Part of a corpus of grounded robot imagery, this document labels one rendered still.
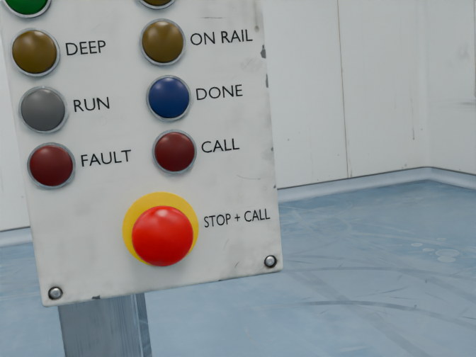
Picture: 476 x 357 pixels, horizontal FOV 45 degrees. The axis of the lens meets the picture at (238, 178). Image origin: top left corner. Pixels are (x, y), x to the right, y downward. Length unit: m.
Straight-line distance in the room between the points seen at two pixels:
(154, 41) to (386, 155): 4.56
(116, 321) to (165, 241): 0.13
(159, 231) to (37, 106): 0.11
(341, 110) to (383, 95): 0.39
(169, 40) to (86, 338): 0.25
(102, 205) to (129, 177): 0.03
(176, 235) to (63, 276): 0.09
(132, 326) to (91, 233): 0.11
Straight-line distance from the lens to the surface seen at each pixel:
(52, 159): 0.39
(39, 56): 0.38
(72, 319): 0.49
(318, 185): 4.63
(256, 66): 0.40
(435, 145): 5.03
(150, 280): 0.41
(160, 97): 0.38
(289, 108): 4.48
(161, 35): 0.38
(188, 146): 0.39
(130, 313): 0.48
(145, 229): 0.37
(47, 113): 0.38
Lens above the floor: 0.95
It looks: 10 degrees down
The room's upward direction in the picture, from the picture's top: 5 degrees counter-clockwise
